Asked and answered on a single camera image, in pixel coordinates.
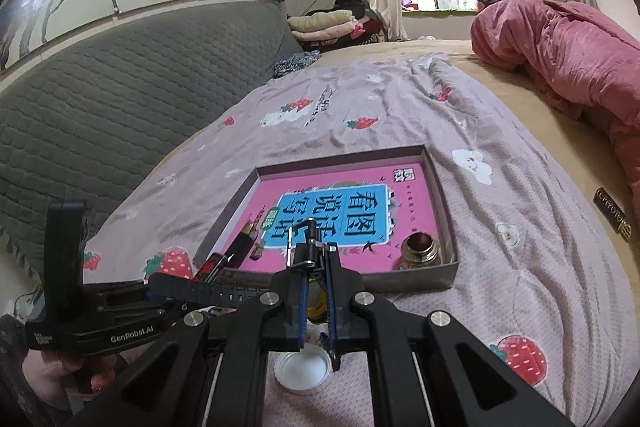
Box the pink book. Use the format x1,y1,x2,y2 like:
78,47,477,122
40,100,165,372
220,164,443,275

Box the strawberry printed blanket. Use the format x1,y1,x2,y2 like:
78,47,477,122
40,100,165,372
82,52,626,427

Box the person's left forearm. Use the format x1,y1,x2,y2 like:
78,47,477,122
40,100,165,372
0,314,76,427

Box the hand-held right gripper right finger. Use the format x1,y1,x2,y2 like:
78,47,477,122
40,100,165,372
319,245,573,427

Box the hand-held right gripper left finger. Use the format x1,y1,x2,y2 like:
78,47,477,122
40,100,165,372
67,245,316,427

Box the white plastic lid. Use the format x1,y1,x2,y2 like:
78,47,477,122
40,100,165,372
274,347,333,395

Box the grey quilted headboard cover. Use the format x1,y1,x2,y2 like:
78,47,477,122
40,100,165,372
0,0,306,273

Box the black gold lipstick case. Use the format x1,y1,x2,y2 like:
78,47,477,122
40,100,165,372
220,219,261,270

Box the black gold mattress label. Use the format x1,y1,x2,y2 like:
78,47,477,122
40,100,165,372
592,187,632,238

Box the black white patterned cloth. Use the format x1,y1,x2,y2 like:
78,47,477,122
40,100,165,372
272,49,321,80

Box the beige bed sheet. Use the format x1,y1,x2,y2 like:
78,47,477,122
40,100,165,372
310,38,640,408

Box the grey cardboard box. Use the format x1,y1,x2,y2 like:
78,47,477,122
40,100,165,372
192,146,460,293

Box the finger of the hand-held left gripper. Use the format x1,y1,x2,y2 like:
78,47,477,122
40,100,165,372
82,281,153,300
95,299,183,325

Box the pile of folded clothes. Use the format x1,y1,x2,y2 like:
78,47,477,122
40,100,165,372
287,0,388,52

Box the person's left hand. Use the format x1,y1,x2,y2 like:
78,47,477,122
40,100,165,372
22,347,131,410

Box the pink quilt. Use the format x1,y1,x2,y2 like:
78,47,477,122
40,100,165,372
470,0,640,202

